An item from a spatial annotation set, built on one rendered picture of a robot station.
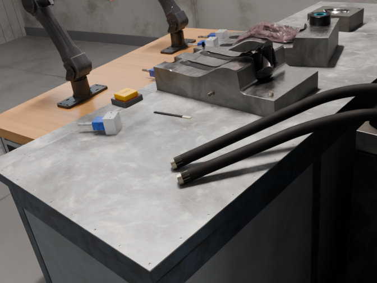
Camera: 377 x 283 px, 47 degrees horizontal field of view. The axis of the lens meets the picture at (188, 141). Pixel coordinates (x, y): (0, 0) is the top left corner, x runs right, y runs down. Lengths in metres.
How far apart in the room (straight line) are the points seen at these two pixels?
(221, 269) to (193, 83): 0.63
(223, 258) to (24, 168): 0.59
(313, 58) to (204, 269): 0.93
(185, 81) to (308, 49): 0.47
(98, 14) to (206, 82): 4.18
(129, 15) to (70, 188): 4.13
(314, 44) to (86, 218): 1.03
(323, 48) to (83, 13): 4.36
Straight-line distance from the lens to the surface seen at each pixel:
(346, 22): 2.05
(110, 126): 1.30
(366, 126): 1.28
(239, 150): 1.02
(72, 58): 1.56
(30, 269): 2.19
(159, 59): 1.92
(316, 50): 1.64
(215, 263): 1.04
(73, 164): 1.21
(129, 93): 1.49
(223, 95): 1.36
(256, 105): 1.29
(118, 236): 0.92
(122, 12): 5.19
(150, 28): 4.96
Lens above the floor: 1.38
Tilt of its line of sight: 29 degrees down
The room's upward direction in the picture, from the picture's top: 8 degrees counter-clockwise
